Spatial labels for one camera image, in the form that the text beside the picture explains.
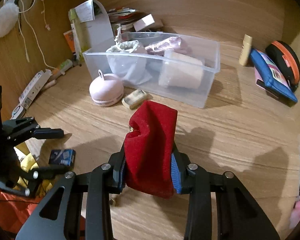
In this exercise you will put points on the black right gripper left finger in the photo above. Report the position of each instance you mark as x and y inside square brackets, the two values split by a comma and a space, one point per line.
[78, 204]

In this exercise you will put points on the white round tape container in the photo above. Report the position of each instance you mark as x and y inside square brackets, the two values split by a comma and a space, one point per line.
[186, 71]

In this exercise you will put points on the small white cardboard box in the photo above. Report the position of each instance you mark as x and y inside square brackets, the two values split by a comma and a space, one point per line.
[147, 22]

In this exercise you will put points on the blue pencil pouch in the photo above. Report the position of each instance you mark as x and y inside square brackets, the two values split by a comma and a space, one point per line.
[269, 77]

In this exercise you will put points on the white fluffy pompom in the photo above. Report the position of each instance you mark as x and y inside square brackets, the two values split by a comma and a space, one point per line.
[9, 14]

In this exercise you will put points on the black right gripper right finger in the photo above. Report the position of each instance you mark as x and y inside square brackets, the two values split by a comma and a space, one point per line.
[239, 216]

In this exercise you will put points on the small clear bowl of trinkets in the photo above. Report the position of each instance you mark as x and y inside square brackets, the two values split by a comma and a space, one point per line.
[145, 38]

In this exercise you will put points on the white drawstring cloth pouch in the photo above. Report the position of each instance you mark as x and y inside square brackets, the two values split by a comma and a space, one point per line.
[130, 69]

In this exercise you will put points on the black orange round case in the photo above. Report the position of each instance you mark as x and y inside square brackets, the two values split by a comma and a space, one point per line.
[286, 60]

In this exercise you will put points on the orange booklet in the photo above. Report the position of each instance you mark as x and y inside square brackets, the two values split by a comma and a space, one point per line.
[69, 37]

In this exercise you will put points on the yellow-green spray bottle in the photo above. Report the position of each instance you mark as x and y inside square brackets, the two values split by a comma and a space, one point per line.
[79, 39]

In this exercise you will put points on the white folded paper stand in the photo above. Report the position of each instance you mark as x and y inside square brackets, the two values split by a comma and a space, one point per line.
[94, 25]

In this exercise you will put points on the clear plastic storage bin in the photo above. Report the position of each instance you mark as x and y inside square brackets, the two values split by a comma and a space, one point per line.
[202, 49]

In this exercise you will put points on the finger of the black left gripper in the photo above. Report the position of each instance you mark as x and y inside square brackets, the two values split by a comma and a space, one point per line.
[48, 133]
[48, 172]

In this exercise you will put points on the green orange tube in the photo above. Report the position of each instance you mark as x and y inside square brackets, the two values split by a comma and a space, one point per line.
[61, 70]

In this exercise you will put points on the pink round compact fan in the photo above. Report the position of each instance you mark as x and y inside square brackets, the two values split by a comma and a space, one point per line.
[106, 90]

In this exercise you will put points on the red velvet pouch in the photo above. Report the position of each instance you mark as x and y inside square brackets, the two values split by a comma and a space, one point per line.
[148, 149]

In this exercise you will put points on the stack of books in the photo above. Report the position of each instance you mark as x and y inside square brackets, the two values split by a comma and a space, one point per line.
[124, 17]

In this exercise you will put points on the cream lotion bottle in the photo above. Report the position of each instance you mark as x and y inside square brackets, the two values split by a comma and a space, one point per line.
[246, 49]

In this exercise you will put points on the white hp box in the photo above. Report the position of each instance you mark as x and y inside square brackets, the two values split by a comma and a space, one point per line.
[30, 92]

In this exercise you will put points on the pink striped bag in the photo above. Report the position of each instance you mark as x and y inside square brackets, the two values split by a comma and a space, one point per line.
[159, 48]

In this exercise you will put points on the blue small box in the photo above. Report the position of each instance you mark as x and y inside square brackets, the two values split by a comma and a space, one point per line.
[65, 157]

